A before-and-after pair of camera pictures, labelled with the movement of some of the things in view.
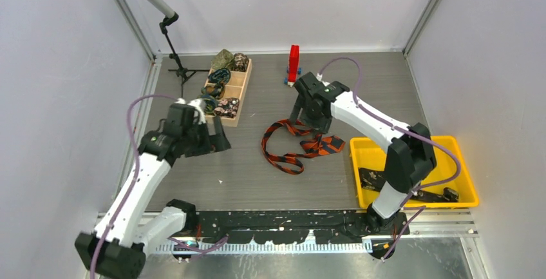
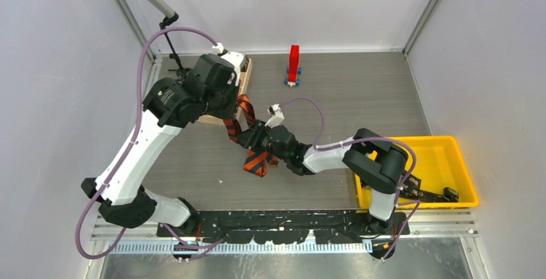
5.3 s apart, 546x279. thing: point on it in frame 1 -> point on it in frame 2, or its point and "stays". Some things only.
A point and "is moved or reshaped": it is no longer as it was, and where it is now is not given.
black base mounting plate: (289, 227) stays
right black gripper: (322, 125) -> (252, 138)
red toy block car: (293, 69) stays
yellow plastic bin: (451, 171) stays
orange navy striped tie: (313, 147) is moved or reshaped
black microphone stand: (184, 74) stays
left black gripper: (221, 142) -> (229, 112)
